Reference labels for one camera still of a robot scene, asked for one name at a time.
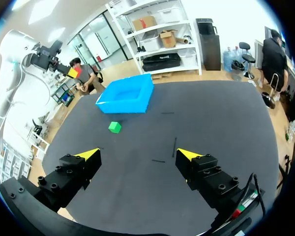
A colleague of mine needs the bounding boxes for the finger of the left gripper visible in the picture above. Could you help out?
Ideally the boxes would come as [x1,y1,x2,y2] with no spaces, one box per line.
[56,63,79,79]

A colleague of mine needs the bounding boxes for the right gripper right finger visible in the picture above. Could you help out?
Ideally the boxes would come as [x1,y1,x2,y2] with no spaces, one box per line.
[175,148,243,218]

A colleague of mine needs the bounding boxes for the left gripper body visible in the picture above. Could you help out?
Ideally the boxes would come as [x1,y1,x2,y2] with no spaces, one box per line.
[30,40,63,73]

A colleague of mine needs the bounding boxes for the person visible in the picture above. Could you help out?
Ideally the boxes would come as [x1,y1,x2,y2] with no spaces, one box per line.
[258,29,290,102]
[69,58,106,96]

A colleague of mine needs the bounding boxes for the green cube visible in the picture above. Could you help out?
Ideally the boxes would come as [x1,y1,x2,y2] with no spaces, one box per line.
[108,121,122,134]

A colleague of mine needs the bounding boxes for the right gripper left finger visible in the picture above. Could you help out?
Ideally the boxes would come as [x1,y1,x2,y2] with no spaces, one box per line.
[34,147,102,212]

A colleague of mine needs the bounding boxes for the white cable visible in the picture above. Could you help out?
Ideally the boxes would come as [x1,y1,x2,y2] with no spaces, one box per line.
[0,43,52,177]

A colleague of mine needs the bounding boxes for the blue plastic bin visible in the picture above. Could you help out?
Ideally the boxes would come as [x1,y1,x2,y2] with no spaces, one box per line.
[95,74,154,114]

